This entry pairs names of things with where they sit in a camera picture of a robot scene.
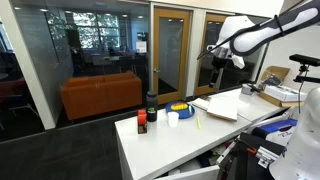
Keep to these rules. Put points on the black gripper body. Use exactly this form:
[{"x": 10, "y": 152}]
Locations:
[{"x": 218, "y": 66}]

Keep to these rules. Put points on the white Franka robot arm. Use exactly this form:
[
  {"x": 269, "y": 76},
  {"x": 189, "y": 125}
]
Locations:
[{"x": 260, "y": 36}]

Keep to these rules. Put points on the white mug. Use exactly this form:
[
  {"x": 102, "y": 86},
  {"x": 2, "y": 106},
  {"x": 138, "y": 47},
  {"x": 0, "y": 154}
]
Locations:
[{"x": 173, "y": 120}]

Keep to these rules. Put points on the small white notebook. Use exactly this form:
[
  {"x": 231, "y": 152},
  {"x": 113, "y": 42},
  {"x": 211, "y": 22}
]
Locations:
[{"x": 201, "y": 103}]

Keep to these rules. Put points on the large white book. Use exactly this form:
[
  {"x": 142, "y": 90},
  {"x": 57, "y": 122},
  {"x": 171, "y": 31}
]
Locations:
[{"x": 222, "y": 108}]

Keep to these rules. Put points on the grey tape roll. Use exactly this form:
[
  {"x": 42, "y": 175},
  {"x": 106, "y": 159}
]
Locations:
[{"x": 246, "y": 89}]

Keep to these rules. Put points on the wooden glass door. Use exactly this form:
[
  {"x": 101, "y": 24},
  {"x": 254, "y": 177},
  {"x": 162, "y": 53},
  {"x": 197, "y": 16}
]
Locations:
[
  {"x": 171, "y": 53},
  {"x": 208, "y": 36}
]

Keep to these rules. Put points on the pale blue plastic utensil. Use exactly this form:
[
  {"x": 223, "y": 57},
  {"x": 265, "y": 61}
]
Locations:
[{"x": 190, "y": 109}]

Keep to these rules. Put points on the yellow toy food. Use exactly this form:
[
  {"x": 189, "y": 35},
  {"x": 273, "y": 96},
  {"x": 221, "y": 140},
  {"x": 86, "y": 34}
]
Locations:
[{"x": 179, "y": 106}]

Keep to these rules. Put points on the blue plate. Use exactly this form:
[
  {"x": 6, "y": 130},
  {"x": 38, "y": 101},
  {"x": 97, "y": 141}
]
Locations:
[{"x": 181, "y": 114}]

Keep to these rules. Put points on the open cardboard box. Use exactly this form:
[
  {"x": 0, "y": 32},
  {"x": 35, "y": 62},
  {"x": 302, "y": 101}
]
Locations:
[{"x": 280, "y": 70}]

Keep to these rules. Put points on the black water bottle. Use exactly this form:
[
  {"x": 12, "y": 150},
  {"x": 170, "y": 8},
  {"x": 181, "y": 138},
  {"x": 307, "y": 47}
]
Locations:
[{"x": 151, "y": 105}]

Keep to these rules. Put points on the flat white box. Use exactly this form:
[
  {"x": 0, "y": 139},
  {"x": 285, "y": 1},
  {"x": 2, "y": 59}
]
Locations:
[{"x": 286, "y": 93}]

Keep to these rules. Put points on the white paper sign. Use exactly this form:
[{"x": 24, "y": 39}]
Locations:
[{"x": 141, "y": 46}]

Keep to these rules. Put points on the black equipment cart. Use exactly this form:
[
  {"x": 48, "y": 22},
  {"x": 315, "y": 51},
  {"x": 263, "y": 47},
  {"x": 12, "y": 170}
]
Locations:
[{"x": 243, "y": 160}]

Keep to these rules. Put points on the white printed bag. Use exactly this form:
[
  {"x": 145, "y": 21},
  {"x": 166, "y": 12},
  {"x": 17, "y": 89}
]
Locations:
[{"x": 281, "y": 137}]

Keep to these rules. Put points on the white drawer panel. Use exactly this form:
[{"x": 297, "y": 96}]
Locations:
[{"x": 193, "y": 174}]

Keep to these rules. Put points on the orange sofa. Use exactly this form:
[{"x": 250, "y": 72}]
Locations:
[{"x": 100, "y": 95}]

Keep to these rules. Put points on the black camera on stand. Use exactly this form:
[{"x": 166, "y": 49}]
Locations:
[{"x": 305, "y": 60}]

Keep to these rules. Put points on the silver metal bracket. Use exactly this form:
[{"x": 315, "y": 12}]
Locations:
[{"x": 266, "y": 156}]

